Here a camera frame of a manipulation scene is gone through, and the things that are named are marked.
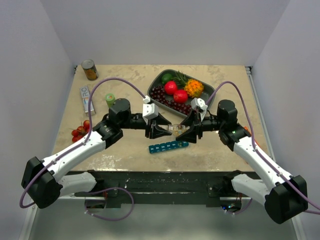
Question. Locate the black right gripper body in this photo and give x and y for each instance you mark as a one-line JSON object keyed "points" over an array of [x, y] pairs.
{"points": [[208, 124]]}

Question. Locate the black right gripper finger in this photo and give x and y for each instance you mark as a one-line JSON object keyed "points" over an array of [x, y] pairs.
{"points": [[191, 117], [190, 135]]}

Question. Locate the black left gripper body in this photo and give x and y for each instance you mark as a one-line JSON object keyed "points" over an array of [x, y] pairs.
{"points": [[137, 123]]}

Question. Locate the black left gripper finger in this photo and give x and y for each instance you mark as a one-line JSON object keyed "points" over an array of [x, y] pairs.
{"points": [[162, 121], [157, 132]]}

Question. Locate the clear pill bottle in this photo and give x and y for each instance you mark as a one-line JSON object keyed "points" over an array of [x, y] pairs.
{"points": [[177, 129]]}

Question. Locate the teal weekly pill organizer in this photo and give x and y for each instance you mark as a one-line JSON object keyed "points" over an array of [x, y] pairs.
{"points": [[167, 146]]}

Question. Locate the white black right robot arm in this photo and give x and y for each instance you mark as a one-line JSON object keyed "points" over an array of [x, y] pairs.
{"points": [[281, 194]]}

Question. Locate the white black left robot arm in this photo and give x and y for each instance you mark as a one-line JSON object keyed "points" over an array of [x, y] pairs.
{"points": [[47, 179]]}

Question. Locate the red pomegranate right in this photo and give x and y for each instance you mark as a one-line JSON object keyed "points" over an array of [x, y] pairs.
{"points": [[180, 96]]}

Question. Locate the red pomegranate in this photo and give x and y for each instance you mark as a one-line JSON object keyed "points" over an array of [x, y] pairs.
{"points": [[170, 87], [180, 96]]}

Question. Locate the dark red grape bunch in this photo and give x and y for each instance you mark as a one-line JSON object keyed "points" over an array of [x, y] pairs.
{"points": [[158, 96]]}

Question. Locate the orange pineapple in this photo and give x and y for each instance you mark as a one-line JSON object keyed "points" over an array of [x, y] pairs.
{"points": [[193, 87]]}

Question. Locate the grey plastic fruit tray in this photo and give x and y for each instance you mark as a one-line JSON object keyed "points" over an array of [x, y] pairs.
{"points": [[208, 90]]}

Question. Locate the red pomegranate left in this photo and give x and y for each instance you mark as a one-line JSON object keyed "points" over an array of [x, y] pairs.
{"points": [[170, 87]]}

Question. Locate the green cylindrical bottle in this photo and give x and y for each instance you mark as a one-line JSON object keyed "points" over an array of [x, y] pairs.
{"points": [[110, 99]]}

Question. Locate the green lime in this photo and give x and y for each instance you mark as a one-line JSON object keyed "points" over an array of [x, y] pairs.
{"points": [[166, 78]]}

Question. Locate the red cherry cluster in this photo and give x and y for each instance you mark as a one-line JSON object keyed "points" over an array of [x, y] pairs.
{"points": [[78, 133]]}

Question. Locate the silver toothpaste box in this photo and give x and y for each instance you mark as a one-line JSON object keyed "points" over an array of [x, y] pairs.
{"points": [[85, 94]]}

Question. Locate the tin food can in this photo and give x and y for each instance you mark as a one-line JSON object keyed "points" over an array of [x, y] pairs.
{"points": [[90, 69]]}

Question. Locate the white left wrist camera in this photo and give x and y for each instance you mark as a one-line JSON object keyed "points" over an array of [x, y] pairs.
{"points": [[149, 110]]}

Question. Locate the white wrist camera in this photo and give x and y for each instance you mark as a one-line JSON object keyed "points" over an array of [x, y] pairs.
{"points": [[199, 105], [149, 110]]}

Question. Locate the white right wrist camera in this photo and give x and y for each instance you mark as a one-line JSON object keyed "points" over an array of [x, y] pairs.
{"points": [[199, 105]]}

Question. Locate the black table front rail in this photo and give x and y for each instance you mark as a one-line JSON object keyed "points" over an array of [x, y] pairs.
{"points": [[160, 188]]}

